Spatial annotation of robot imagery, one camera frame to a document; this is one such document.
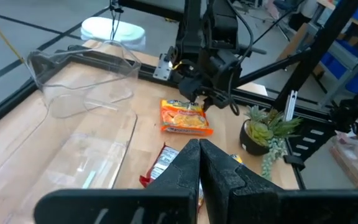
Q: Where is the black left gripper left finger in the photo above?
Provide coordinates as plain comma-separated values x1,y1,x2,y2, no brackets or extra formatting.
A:
33,138,202,224

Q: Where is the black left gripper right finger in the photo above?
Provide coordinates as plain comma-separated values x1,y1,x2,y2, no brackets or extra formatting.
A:
199,138,358,224

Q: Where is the orange Maruchan ramen packet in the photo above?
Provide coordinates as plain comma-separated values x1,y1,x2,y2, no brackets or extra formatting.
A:
159,98,214,137

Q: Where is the red Maruchan ramen packet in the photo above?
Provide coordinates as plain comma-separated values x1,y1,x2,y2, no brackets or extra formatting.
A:
139,142,205,213

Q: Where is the artificial succulent in black pot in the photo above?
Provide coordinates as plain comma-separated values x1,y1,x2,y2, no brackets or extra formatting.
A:
239,105,303,182

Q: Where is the white aluminium extrusion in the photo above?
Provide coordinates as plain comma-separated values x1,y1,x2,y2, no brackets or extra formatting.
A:
283,89,298,123

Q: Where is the clear plastic bin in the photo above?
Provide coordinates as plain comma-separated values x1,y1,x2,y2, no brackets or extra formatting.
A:
26,39,142,119
0,90,139,224

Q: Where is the blue storage bin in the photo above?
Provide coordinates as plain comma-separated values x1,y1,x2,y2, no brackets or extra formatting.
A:
345,73,358,94
320,51,347,80

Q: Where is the plastic-wrapped package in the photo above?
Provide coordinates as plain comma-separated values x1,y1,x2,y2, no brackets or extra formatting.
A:
329,130,358,189

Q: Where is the grey metal shelf rack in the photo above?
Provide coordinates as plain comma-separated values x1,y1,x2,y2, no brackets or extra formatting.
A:
306,18,358,108

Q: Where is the black background equipment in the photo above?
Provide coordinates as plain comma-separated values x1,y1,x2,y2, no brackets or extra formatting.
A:
329,86,358,138

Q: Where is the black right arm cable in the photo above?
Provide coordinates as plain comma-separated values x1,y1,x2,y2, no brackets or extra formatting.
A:
227,0,255,116

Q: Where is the silver metal bracket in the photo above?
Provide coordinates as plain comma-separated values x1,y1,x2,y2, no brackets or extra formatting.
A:
152,53,174,82

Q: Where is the black aluminium rig frame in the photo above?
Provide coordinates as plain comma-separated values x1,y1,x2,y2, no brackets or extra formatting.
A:
0,0,358,191

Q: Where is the black hanging cable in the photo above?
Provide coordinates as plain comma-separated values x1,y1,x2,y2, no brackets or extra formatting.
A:
108,0,124,42

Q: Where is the yellow hanging cable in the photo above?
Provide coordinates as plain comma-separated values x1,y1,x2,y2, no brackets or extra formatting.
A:
0,0,26,63

